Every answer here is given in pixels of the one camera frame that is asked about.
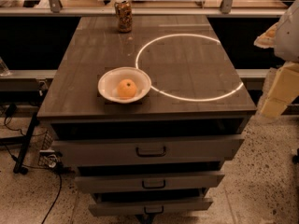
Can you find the drawer with handle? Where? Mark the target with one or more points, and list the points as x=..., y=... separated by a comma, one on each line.
x=138, y=151
x=128, y=183
x=152, y=207

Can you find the clear glass cup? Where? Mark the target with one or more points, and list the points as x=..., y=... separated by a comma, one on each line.
x=4, y=71

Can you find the wire mesh basket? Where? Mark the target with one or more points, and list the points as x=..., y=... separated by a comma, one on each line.
x=48, y=157

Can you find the orange fruit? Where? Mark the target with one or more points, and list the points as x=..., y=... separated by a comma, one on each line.
x=126, y=89

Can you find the top drawer with handle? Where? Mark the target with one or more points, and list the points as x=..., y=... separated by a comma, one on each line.
x=138, y=151

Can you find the white paper bowl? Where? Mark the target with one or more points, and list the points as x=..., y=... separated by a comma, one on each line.
x=107, y=84

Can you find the grey drawer cabinet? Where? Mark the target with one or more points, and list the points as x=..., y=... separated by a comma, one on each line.
x=195, y=91

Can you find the bottom drawer with handle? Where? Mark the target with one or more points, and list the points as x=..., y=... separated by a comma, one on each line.
x=152, y=207

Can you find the middle drawer with handle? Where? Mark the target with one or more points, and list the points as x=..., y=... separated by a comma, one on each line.
x=128, y=183

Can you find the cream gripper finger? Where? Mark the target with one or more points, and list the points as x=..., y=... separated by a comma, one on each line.
x=267, y=39
x=284, y=89

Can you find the black metal stand leg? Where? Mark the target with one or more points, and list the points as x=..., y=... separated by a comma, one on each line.
x=18, y=168

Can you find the patterned drink can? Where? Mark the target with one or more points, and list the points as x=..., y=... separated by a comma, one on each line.
x=123, y=13

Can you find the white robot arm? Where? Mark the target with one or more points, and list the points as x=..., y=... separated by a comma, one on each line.
x=283, y=37

